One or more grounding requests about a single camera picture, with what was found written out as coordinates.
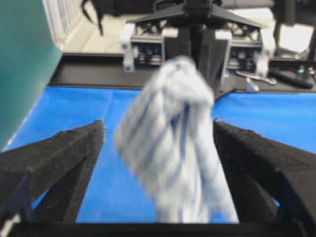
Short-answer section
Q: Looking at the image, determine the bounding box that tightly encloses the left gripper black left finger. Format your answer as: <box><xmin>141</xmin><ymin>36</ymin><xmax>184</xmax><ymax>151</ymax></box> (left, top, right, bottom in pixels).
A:
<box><xmin>0</xmin><ymin>120</ymin><xmax>104</xmax><ymax>223</ymax></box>

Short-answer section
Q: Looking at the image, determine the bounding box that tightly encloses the black bar tool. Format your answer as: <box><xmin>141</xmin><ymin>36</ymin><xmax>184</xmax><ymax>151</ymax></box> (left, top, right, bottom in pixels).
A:
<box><xmin>268</xmin><ymin>70</ymin><xmax>313</xmax><ymax>89</ymax></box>

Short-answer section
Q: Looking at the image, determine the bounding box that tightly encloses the dark green panel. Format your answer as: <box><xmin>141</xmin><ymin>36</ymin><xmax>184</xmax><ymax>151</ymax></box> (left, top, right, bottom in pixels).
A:
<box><xmin>0</xmin><ymin>0</ymin><xmax>62</xmax><ymax>149</ymax></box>

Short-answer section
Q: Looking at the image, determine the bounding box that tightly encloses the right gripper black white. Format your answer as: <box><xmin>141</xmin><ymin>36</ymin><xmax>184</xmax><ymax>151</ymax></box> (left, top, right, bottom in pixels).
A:
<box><xmin>120</xmin><ymin>0</ymin><xmax>276</xmax><ymax>96</ymax></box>

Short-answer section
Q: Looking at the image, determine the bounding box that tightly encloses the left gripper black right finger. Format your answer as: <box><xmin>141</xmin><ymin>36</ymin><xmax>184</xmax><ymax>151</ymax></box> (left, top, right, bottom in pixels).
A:
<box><xmin>213</xmin><ymin>121</ymin><xmax>316</xmax><ymax>224</ymax></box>

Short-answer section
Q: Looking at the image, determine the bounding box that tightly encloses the silver wrench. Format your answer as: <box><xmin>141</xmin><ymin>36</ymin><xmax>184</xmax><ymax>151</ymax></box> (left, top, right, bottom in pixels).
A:
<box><xmin>235</xmin><ymin>71</ymin><xmax>277</xmax><ymax>85</ymax></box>

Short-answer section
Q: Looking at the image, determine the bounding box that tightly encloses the blue table cloth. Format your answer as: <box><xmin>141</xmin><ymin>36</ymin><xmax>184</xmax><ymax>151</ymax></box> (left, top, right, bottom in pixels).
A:
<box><xmin>6</xmin><ymin>86</ymin><xmax>316</xmax><ymax>223</ymax></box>

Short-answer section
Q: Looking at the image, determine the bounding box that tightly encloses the white blue striped towel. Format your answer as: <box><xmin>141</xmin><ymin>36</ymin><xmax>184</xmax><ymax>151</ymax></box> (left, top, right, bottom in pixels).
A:
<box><xmin>114</xmin><ymin>56</ymin><xmax>239</xmax><ymax>223</ymax></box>

